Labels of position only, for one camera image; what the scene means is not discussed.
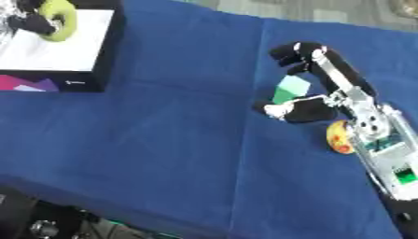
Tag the black box with white inside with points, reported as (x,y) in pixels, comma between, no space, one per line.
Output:
(54,49)

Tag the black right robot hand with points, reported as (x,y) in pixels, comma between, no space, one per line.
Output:
(313,110)

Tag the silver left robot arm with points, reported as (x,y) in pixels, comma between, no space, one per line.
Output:
(8,15)

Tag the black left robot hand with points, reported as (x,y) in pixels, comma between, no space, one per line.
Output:
(32,19)

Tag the green block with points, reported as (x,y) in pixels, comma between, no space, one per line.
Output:
(291,89)

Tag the yellow and orange toy fruit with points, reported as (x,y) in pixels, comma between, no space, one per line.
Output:
(339,137)

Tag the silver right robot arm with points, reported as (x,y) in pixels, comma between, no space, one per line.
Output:
(384,146)

